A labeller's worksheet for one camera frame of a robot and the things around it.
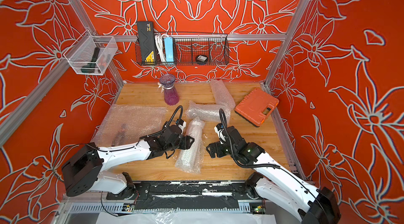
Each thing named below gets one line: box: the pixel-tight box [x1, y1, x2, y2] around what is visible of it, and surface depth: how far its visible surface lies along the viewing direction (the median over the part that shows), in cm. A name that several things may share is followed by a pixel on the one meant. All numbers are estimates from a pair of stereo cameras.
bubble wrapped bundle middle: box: [185, 100, 232, 123], surface depth 94 cm
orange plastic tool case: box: [234, 87, 280, 128], surface depth 100 cm
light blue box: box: [164, 36, 174, 63], surface depth 92 cm
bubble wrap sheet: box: [91, 103, 168, 147], surface depth 99 cm
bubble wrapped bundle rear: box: [209, 79, 237, 110], surface depth 102 cm
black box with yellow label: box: [136, 21, 157, 63], surface depth 89 cm
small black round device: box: [195, 54, 208, 65], surface depth 97 cm
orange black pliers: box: [111, 123, 129, 147], surface depth 92 cm
